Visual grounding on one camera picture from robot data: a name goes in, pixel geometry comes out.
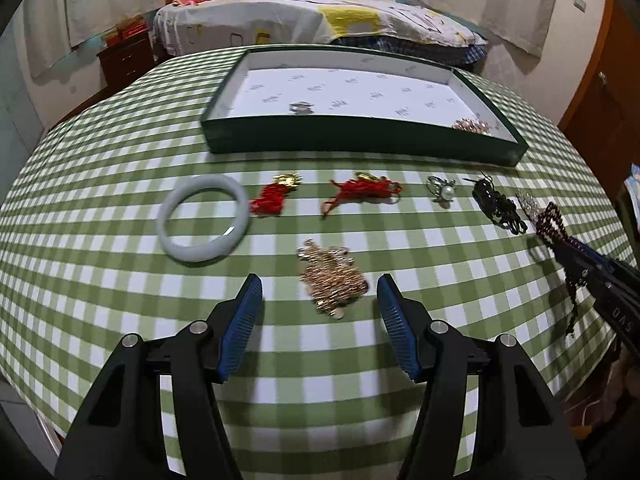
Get gold chain necklace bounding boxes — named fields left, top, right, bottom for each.
left=296, top=238, right=369, bottom=321

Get dark green jewelry tray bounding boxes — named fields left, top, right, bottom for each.
left=201, top=46, right=529, bottom=167

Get pale jade bangle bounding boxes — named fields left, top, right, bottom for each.
left=157, top=175, right=249, bottom=262

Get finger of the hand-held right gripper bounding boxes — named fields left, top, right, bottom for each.
left=549, top=245, right=601, bottom=293
left=562, top=239, right=611, bottom=267

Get red boxes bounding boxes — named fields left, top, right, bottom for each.
left=102, top=17, right=151, bottom=46

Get crystal brooch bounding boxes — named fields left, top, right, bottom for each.
left=517, top=194, right=542, bottom=223

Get rose gold brooch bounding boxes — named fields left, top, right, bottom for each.
left=451, top=117, right=493, bottom=135

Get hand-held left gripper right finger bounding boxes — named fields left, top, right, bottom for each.
left=376, top=273, right=587, bottom=480

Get black lace hair clip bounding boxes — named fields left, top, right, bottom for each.
left=465, top=172, right=528, bottom=235

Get red string gold charm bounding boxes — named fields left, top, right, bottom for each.
left=321, top=172, right=403, bottom=218
left=250, top=172, right=301, bottom=217

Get wooden door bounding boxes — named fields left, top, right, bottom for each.
left=557, top=0, right=640, bottom=171

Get blue plaid bed sheet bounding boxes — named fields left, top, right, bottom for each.
left=340, top=35, right=488, bottom=67

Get green checked tablecloth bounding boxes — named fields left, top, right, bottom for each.
left=0, top=42, right=637, bottom=453

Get dark wooden nightstand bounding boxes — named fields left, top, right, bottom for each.
left=96, top=30, right=156, bottom=93

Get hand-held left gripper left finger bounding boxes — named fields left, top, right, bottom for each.
left=54, top=273, right=264, bottom=480

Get bed with patterned cover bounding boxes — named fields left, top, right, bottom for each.
left=152, top=0, right=488, bottom=58

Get silver pearl ring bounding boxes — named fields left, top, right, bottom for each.
left=426, top=175, right=456, bottom=208

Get dark beaded necklace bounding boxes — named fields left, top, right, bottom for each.
left=536, top=201, right=581, bottom=337

